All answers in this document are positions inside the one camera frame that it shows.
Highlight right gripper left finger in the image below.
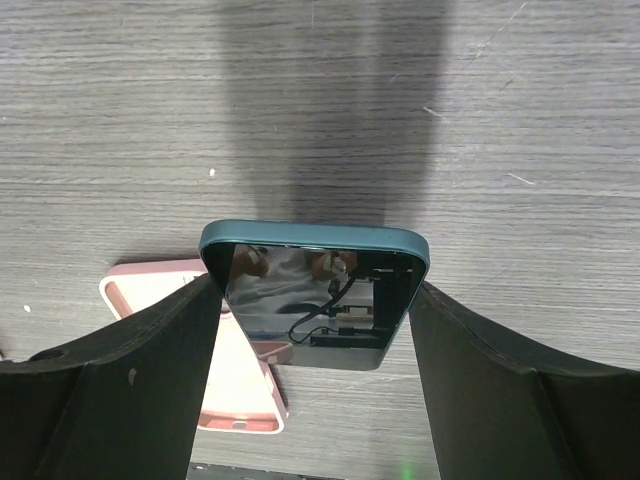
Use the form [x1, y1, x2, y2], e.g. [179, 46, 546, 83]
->
[1, 275, 221, 479]

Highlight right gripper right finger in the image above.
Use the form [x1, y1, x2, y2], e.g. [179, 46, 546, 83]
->
[410, 284, 639, 479]

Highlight pink phone case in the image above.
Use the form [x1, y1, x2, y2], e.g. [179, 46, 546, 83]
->
[99, 259, 293, 435]

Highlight teal phone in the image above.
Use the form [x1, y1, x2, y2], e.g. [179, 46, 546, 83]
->
[199, 219, 430, 371]

